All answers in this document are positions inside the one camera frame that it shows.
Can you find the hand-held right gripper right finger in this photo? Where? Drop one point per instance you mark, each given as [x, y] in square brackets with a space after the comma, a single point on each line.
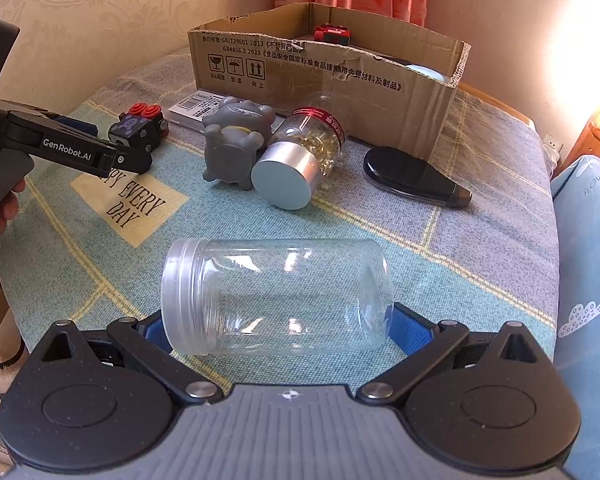
[410, 327]

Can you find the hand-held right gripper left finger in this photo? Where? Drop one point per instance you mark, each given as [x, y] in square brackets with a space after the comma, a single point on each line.
[152, 332]

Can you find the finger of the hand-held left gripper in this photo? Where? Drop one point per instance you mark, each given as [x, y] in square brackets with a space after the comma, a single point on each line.
[77, 126]
[130, 160]

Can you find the black toy train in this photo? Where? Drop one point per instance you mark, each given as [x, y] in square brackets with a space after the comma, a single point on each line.
[137, 127]

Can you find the small barcode label box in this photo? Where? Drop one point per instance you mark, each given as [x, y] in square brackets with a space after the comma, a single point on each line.
[195, 107]

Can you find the grey cat figurine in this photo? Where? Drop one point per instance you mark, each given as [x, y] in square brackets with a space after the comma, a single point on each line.
[232, 150]

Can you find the clear plastic jar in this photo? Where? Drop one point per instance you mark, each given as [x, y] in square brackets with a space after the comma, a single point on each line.
[280, 295]

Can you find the black oval case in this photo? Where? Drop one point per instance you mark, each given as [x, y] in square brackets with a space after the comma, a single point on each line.
[410, 175]

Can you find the capsule bottle with silver cap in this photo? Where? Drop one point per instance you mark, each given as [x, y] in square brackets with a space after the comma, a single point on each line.
[300, 155]

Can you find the red toy train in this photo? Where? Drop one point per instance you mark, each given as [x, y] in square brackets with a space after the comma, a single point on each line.
[332, 34]

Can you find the brown cardboard box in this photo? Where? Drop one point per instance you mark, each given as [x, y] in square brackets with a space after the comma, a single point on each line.
[360, 90]

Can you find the light blue round case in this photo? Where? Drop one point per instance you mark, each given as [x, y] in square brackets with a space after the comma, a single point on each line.
[427, 74]

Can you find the person's left hand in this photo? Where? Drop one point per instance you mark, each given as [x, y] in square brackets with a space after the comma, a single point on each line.
[7, 212]

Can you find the blue flower bed sheet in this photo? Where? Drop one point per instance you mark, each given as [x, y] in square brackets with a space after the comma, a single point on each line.
[590, 270]

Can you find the white wall outlet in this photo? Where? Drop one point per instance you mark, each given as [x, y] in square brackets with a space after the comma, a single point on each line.
[554, 144]

